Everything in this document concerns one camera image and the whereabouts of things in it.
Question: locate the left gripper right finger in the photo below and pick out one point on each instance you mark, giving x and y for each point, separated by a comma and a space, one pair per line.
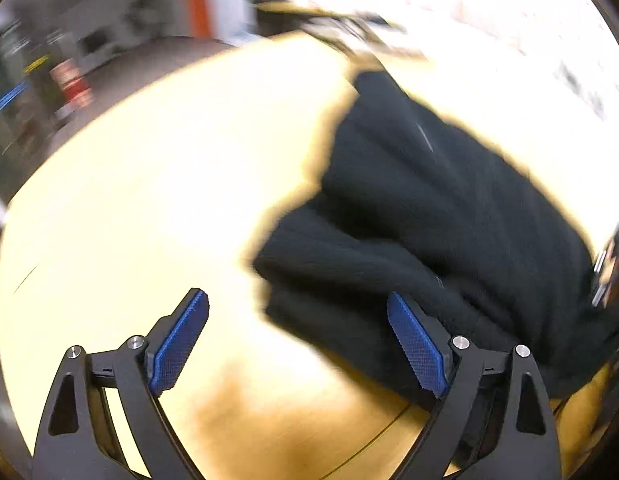
492, 417

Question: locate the black fleece jacket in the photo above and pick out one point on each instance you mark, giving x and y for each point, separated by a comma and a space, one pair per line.
412, 204

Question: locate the yellow side table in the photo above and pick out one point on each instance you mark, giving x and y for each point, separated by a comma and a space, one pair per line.
357, 35

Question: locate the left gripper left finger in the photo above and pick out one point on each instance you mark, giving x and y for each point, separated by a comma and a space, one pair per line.
76, 437

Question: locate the orange wall panel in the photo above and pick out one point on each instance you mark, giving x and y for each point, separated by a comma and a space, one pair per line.
194, 0

